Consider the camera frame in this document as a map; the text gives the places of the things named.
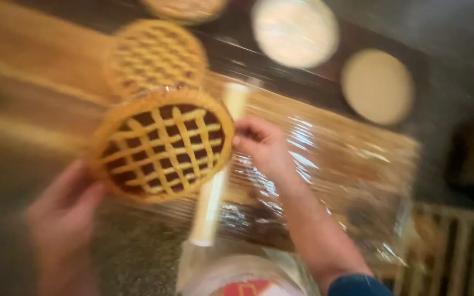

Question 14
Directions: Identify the person's right hand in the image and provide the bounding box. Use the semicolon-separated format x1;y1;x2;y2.
232;116;299;181

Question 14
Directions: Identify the pale lattice tart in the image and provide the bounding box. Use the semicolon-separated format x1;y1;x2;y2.
107;19;209;99

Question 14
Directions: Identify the cling film roll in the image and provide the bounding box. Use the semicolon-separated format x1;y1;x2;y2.
188;82;251;247

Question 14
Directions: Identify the wooden board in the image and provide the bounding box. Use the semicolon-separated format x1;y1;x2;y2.
0;0;118;157

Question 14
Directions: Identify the plain pale round tart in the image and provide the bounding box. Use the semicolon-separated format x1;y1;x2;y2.
251;0;340;70

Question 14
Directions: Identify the white plastic container red label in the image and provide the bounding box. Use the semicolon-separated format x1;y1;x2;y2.
175;240;316;296

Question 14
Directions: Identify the plain beige round tart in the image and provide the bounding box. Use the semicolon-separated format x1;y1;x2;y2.
341;48;416;126

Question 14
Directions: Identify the dark jam lattice tart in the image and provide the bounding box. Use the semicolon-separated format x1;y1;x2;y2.
88;90;236;204

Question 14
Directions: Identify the lattice tart at edge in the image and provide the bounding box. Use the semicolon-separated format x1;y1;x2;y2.
140;0;229;24

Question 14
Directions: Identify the blue sleeve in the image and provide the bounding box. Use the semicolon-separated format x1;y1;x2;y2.
328;273;396;296

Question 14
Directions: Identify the wooden slatted crate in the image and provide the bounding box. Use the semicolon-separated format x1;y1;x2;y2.
373;201;474;296

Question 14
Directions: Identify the clear cling film sheet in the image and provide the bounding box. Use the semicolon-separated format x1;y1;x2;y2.
204;74;423;268

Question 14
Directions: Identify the person's left hand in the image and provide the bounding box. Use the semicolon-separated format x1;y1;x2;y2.
24;160;107;275

